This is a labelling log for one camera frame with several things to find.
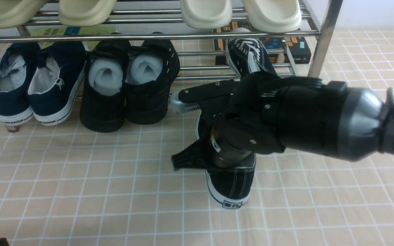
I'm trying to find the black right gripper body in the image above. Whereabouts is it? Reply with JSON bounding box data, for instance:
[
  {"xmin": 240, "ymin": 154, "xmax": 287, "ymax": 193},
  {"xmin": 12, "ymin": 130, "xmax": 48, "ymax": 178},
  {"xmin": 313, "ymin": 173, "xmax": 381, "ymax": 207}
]
[{"xmin": 170, "ymin": 72, "xmax": 323, "ymax": 171}]

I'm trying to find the black canvas sneaker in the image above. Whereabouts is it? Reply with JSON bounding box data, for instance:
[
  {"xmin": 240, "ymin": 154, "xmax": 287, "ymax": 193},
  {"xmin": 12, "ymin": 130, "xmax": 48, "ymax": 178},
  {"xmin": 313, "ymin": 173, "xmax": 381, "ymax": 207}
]
[
  {"xmin": 225, "ymin": 37, "xmax": 279, "ymax": 78},
  {"xmin": 196, "ymin": 114, "xmax": 256, "ymax": 209}
]

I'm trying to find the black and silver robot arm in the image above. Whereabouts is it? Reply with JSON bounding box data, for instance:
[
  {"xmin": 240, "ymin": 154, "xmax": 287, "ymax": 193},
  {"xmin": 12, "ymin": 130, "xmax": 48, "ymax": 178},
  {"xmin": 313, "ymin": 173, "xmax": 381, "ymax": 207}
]
[{"xmin": 170, "ymin": 71, "xmax": 394, "ymax": 171}]

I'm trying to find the silver metal shoe rack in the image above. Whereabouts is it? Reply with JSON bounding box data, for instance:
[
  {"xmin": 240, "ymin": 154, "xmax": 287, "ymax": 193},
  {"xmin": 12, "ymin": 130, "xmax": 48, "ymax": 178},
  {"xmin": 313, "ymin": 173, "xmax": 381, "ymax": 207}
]
[{"xmin": 0, "ymin": 0, "xmax": 343, "ymax": 81}]

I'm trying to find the black book with orange text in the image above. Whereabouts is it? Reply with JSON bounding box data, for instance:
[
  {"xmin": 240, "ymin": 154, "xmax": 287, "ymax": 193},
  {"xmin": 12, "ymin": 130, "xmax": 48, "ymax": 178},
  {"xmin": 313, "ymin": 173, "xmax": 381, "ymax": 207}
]
[{"xmin": 212, "ymin": 20, "xmax": 312, "ymax": 64}]

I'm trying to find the cream slipper far right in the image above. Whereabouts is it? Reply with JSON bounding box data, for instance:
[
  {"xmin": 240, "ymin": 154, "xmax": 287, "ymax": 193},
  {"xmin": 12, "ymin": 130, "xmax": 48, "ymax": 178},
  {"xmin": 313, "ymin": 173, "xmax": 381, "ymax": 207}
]
[{"xmin": 242, "ymin": 0, "xmax": 302, "ymax": 33}]

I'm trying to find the cream slipper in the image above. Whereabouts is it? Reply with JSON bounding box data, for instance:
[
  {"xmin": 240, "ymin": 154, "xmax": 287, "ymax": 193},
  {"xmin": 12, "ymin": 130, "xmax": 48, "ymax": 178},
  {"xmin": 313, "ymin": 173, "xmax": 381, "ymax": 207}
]
[
  {"xmin": 180, "ymin": 0, "xmax": 233, "ymax": 29},
  {"xmin": 242, "ymin": 0, "xmax": 302, "ymax": 33}
]

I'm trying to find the black leather shoe right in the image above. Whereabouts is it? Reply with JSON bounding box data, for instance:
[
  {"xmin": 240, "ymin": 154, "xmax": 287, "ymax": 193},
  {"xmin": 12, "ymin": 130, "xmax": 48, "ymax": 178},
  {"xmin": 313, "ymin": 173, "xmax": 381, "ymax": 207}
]
[{"xmin": 125, "ymin": 39, "xmax": 180, "ymax": 125}]

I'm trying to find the black leather shoe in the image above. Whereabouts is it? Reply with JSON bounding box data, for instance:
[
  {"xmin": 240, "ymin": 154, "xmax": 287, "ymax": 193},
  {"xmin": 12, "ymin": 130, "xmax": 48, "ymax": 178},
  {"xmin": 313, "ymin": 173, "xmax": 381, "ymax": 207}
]
[
  {"xmin": 125, "ymin": 39, "xmax": 180, "ymax": 125},
  {"xmin": 80, "ymin": 40, "xmax": 131, "ymax": 133}
]

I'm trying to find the black leather shoe left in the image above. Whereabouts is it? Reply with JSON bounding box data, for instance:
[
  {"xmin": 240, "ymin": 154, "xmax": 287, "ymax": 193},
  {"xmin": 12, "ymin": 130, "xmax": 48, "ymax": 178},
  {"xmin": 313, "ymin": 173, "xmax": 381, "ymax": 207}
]
[{"xmin": 80, "ymin": 40, "xmax": 131, "ymax": 133}]

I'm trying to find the beige slipper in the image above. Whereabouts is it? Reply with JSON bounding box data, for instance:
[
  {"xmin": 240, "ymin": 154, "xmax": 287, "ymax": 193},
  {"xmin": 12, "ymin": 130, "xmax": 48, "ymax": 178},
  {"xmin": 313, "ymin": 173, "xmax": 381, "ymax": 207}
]
[
  {"xmin": 59, "ymin": 0, "xmax": 116, "ymax": 27},
  {"xmin": 0, "ymin": 0, "xmax": 48, "ymax": 29}
]

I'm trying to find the navy canvas sneaker right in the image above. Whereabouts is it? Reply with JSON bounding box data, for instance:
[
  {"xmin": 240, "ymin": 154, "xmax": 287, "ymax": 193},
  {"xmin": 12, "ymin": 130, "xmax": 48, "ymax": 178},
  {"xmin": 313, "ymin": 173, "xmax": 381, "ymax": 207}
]
[{"xmin": 27, "ymin": 41, "xmax": 88, "ymax": 126}]

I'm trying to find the navy canvas sneaker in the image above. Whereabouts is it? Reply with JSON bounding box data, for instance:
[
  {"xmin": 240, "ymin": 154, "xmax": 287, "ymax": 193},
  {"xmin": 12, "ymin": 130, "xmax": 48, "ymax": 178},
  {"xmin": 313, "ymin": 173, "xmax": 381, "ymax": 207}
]
[
  {"xmin": 27, "ymin": 41, "xmax": 88, "ymax": 126},
  {"xmin": 0, "ymin": 42, "xmax": 41, "ymax": 126}
]

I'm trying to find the beige checkered floor mat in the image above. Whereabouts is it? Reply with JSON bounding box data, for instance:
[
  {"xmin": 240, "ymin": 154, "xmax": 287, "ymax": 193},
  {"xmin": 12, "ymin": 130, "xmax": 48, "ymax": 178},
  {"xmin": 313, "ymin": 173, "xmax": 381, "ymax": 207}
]
[{"xmin": 0, "ymin": 102, "xmax": 394, "ymax": 246}]

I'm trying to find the yellow green book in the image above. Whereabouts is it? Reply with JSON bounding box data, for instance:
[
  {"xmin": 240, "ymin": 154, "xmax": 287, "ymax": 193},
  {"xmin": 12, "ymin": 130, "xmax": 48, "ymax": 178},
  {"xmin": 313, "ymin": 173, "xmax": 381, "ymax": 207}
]
[{"xmin": 29, "ymin": 25, "xmax": 118, "ymax": 36}]

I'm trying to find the navy canvas sneaker left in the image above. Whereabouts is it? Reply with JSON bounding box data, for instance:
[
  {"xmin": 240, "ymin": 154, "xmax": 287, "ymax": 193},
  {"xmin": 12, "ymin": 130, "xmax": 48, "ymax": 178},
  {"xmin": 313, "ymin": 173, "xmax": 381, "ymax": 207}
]
[{"xmin": 0, "ymin": 42, "xmax": 41, "ymax": 126}]

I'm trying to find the beige slipper far left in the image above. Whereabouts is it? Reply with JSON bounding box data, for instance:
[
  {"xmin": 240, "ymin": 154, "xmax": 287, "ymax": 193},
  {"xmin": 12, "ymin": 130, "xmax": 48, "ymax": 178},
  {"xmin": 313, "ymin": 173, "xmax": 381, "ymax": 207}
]
[{"xmin": 0, "ymin": 0, "xmax": 48, "ymax": 29}]

